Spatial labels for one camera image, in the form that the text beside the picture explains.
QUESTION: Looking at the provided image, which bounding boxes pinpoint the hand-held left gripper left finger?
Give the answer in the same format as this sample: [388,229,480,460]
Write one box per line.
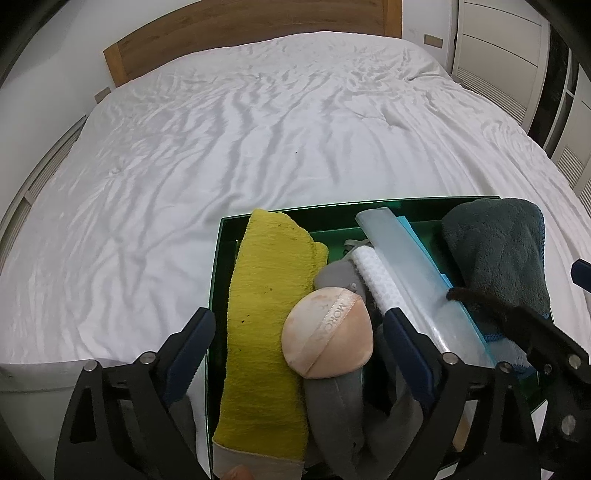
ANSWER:
[54,307,217,480]

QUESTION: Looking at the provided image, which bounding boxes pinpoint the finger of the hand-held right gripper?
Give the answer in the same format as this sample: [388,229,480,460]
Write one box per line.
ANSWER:
[570,259,591,292]
[501,305,591,480]

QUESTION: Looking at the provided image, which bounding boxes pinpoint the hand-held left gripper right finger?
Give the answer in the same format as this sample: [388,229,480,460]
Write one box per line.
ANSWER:
[383,308,541,480]

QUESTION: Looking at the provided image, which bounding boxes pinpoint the clear zip bag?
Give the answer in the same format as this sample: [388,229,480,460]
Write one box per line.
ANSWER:
[355,209,497,370]

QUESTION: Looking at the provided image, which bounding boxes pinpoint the white cloth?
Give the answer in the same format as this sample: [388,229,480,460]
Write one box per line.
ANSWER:
[352,247,407,315]

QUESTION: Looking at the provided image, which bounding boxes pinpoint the yellow towel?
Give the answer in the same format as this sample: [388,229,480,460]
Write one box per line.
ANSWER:
[211,209,329,480]

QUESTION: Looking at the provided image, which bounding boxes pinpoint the peach powder puff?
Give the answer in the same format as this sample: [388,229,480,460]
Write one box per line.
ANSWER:
[281,286,374,379]

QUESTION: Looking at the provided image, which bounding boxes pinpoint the black hair band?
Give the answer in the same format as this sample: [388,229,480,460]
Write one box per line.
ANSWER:
[447,287,513,324]

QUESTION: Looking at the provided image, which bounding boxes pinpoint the grey towel with blue edge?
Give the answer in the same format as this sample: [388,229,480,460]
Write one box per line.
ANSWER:
[441,198,552,379]

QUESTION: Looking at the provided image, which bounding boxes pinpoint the grey sock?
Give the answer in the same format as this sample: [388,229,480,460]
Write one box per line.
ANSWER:
[302,240,426,480]

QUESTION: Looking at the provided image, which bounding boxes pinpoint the green tray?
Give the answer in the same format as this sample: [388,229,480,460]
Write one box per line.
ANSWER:
[208,196,555,476]

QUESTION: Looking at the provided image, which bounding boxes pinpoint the person's left hand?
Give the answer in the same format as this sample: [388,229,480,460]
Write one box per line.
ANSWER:
[217,464,254,480]

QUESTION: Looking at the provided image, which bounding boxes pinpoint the white bed duvet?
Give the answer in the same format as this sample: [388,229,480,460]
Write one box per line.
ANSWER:
[0,31,591,467]

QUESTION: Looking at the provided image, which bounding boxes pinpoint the white slatted cabinet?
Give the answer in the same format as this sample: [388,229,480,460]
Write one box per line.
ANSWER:
[0,114,88,241]

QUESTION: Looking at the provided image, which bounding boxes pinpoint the wooden headboard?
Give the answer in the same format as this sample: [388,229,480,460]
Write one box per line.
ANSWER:
[102,0,402,88]

